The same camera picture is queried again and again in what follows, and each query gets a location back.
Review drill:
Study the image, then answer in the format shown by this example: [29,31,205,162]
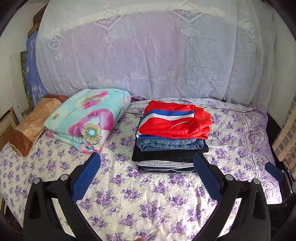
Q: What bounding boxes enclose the folded navy striped pants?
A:
[138,166,196,173]

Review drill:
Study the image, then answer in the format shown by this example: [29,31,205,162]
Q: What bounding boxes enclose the red pants with blue stripe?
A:
[136,100,212,140]

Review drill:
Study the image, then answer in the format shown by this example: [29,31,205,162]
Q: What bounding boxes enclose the white lace cover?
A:
[36,1,275,109]

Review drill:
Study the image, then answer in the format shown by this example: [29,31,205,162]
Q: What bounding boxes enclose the folded blue jeans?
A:
[135,138,205,151]

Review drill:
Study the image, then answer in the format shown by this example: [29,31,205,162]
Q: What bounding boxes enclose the wooden headboard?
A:
[0,108,19,150]

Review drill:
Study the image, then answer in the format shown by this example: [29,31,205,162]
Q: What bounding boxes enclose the purple floral bed sheet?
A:
[1,99,282,240]

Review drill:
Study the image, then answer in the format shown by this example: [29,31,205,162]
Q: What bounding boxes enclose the folded grey white garment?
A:
[138,160,194,168]

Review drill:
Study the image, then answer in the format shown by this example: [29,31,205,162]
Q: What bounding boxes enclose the blue patterned cloth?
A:
[26,30,48,108]

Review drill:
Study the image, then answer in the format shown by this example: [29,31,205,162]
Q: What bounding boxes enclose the folded black pants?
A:
[132,142,209,163]

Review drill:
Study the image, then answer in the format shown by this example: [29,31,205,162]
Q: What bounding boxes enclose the brown satin pillow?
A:
[9,94,68,158]

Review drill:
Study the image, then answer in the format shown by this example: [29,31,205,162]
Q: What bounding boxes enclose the beige checkered fabric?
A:
[273,96,296,174]

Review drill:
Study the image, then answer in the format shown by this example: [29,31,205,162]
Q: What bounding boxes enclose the folded teal pink floral quilt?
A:
[44,88,131,154]

